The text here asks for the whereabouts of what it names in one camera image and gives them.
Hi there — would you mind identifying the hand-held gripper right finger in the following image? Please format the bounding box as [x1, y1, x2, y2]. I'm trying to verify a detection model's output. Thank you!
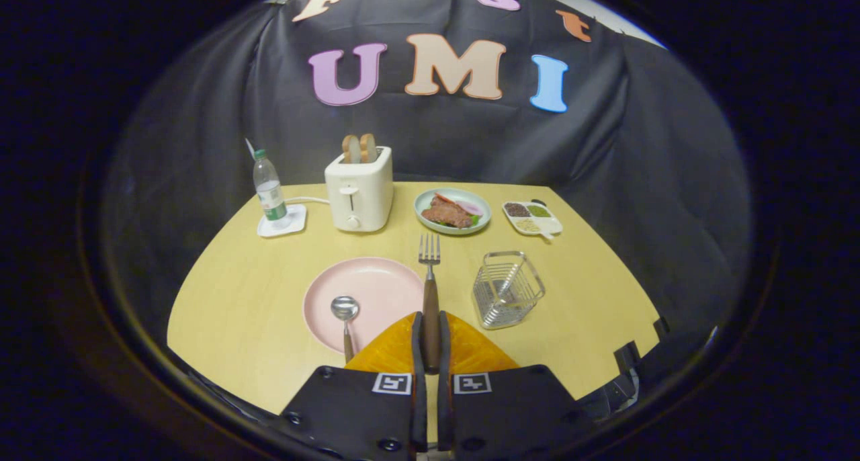
[437, 311, 595, 461]

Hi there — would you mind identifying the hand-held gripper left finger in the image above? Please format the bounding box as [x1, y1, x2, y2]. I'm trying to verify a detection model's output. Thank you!
[279, 311, 427, 461]

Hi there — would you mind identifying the wooden handled metal spoon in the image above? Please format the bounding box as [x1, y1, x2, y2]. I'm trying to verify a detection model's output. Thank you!
[330, 296, 360, 364]

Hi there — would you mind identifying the wooden handled metal fork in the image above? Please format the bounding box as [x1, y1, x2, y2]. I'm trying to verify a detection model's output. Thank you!
[418, 233, 442, 373]

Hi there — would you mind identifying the pink plate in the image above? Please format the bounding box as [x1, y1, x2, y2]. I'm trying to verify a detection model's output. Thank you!
[303, 257, 425, 354]

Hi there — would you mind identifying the light green plate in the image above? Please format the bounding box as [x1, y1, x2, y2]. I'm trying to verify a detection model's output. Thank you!
[413, 187, 492, 236]

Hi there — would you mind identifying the white divided condiment dish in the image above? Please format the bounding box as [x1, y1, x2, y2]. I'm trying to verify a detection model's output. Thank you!
[502, 200, 564, 240]

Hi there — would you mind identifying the white square coaster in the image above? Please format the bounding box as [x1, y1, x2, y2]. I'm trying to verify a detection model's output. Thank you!
[257, 204, 308, 239]

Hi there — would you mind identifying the brown meat slice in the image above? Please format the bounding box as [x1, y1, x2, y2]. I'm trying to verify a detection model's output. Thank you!
[421, 196, 474, 229]

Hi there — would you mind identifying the white toaster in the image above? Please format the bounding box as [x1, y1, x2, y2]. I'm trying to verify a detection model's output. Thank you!
[325, 145, 394, 233]

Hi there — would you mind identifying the clear plastic water bottle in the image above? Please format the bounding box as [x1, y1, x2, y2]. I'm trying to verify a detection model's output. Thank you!
[253, 149, 290, 228]

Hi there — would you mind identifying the black backdrop cloth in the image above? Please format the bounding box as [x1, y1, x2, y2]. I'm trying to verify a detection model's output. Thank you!
[101, 0, 752, 354]

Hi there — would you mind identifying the metal wire cutlery basket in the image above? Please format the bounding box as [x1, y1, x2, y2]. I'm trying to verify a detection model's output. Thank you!
[472, 251, 546, 331]

